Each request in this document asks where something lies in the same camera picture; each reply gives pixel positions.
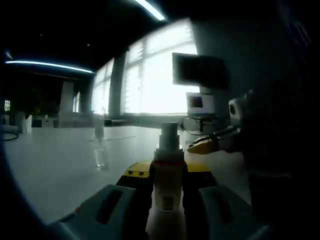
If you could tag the clear glass pump bottle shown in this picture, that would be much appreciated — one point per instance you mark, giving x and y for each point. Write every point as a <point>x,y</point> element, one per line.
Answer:
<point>99,130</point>

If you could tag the white pump bottle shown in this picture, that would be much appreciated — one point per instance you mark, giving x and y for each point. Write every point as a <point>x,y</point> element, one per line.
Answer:
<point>166,180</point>

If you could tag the black wall monitor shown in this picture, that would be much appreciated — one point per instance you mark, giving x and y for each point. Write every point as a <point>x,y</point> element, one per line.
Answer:
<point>200,70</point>

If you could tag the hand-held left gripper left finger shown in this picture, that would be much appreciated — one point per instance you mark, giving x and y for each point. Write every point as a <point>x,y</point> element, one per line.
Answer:
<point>85,220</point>

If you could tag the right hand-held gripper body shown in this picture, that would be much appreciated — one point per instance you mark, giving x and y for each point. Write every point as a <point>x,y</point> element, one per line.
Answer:
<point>236,110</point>

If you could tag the long curved ceiling light strip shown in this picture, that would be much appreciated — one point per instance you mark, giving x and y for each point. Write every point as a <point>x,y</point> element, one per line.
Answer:
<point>150,10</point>

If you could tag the black laptop stand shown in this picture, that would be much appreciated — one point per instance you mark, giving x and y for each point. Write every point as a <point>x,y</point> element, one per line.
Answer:
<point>202,125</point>

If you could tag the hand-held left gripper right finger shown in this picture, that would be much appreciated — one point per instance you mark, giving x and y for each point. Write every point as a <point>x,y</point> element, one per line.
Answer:
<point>207,220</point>

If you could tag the green plant in white pot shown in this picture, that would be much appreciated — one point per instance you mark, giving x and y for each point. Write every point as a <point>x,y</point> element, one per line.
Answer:
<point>23,122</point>

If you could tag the clear plastic bottle cover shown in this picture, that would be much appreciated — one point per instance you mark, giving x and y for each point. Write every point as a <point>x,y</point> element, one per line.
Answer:
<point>99,126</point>

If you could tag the person's black clothing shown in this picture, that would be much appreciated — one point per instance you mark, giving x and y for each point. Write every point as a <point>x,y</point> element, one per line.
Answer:
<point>287,175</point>

